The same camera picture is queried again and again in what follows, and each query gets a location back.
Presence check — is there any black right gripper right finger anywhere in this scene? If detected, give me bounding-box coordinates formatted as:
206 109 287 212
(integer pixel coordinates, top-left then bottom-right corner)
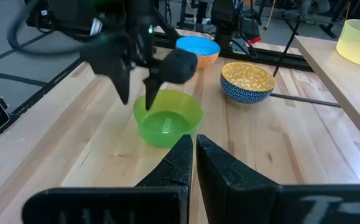
196 134 360 224

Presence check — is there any blue-inside orange patterned bowl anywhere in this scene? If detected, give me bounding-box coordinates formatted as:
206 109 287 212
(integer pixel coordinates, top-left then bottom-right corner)
175 35 221 70

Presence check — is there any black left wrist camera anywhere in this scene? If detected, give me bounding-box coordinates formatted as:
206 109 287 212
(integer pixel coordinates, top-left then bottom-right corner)
160 48 199 85

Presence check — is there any yellow floor cable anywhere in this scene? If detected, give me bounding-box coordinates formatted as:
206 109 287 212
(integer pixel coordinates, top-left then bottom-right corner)
259 0 276 34

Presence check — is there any green plastic bowl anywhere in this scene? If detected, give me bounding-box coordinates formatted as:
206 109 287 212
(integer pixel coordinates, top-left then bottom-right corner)
132 89 204 148

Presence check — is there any yellow-inside blue patterned bowl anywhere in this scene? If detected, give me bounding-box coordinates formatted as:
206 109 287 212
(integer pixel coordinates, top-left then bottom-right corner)
219 61 277 105

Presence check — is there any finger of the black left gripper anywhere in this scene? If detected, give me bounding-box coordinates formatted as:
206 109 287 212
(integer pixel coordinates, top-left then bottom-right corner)
142 73 165 112
109 67 134 106

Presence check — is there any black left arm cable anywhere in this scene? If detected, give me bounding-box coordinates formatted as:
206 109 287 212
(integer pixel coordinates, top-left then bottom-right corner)
7 0 89 57

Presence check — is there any yellow plastic bowl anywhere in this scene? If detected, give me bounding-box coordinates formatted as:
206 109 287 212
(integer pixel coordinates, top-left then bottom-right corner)
336 19 360 71

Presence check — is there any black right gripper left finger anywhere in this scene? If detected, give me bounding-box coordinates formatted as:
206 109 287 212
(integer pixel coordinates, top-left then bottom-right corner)
22 134 195 224

